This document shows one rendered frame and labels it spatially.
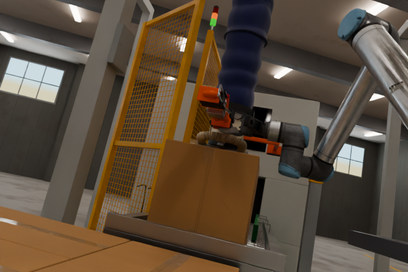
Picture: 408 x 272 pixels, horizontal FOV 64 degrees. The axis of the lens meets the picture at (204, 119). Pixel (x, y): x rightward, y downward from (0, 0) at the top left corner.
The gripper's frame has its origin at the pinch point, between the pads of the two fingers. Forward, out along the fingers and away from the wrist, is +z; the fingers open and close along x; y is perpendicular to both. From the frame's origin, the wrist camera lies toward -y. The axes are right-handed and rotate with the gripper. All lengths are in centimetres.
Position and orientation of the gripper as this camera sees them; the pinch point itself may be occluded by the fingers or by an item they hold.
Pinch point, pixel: (221, 120)
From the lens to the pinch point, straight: 141.4
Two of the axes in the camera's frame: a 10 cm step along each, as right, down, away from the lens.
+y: 1.7, 2.3, 9.6
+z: -9.6, -1.7, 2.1
